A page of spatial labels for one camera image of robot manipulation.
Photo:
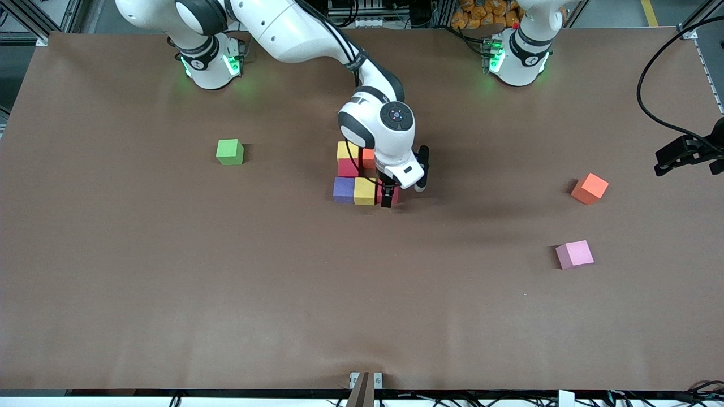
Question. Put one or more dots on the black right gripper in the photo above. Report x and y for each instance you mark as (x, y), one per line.
(387, 195)

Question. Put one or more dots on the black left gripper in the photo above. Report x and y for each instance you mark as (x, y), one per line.
(689, 147)

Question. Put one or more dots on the red foam cube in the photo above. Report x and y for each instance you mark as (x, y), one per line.
(395, 195)
(346, 168)

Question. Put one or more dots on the yellow foam cube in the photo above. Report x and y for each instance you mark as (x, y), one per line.
(365, 191)
(345, 150)

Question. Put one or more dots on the orange foam cube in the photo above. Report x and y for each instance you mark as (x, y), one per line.
(589, 188)
(369, 159)

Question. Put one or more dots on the purple foam cube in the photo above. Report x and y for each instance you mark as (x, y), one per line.
(343, 190)

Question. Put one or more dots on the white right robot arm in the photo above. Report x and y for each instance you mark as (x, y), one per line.
(390, 135)

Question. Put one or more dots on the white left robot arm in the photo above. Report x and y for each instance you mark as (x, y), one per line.
(520, 56)

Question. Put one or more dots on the brown table cover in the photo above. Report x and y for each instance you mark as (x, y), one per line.
(362, 316)

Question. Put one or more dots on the pink foam cube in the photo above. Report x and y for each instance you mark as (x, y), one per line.
(574, 254)

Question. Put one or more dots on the green foam cube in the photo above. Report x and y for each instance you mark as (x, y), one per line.
(229, 152)

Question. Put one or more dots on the white rack device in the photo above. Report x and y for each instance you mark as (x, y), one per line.
(367, 21)

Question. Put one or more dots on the orange bag pile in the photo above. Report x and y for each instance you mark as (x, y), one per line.
(486, 14)

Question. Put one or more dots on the aluminium table side rail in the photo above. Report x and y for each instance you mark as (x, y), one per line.
(710, 73)

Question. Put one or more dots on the aluminium frame profile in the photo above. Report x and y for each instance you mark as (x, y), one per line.
(28, 17)
(701, 17)

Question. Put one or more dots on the brown post with metal bracket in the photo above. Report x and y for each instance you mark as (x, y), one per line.
(365, 384)

